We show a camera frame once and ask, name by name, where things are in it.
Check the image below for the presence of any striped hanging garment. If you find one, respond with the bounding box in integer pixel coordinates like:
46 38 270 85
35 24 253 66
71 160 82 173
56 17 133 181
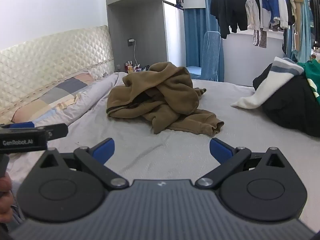
253 28 268 48

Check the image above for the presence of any black hanging hoodie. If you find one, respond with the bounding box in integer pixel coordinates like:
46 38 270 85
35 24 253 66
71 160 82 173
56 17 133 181
210 0 248 39

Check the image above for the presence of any blue covered chair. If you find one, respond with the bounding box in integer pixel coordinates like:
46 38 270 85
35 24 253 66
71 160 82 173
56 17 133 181
186 31 222 82

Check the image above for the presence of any green garment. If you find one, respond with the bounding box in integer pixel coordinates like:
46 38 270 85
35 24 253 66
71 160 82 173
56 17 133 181
299 59 320 105

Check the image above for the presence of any blue white hanging jacket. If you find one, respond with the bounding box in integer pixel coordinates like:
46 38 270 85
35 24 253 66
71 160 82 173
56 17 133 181
259 0 289 32

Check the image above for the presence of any white grey sweater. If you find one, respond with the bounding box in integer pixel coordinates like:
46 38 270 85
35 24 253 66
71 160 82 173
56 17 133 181
230 56 305 110

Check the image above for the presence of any person's left hand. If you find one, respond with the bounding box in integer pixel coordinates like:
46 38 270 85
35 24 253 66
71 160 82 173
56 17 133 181
0 173 12 207

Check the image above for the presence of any grey wardrobe cabinet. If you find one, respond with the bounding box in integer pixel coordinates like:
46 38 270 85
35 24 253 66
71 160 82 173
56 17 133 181
105 0 206 74

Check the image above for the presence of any bed with grey sheet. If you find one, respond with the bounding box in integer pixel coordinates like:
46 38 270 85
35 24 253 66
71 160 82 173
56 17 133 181
5 71 320 230

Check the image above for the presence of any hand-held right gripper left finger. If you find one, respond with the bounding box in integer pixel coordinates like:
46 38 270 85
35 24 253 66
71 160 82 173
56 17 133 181
34 137 130 190

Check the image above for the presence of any brown hoodie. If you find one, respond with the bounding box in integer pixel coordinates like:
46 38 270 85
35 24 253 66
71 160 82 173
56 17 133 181
106 62 225 135

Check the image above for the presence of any patchwork quilt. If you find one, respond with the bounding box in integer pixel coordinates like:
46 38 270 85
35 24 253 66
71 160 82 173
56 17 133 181
11 71 125 130

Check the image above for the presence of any white charging cable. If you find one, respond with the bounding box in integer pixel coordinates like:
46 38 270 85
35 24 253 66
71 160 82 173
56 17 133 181
133 40 140 68

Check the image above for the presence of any black hanging garment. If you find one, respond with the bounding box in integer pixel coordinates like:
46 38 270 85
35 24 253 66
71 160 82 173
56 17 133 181
309 0 320 46

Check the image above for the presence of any cream quilted headboard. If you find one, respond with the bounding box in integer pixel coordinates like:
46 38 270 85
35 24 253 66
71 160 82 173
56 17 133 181
0 25 115 125

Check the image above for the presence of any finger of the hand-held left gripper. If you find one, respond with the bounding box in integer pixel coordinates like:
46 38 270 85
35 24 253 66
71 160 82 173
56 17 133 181
9 121 35 129
46 123 69 140

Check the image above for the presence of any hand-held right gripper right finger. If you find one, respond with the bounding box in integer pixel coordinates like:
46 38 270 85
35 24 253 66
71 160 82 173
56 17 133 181
195 137 287 190

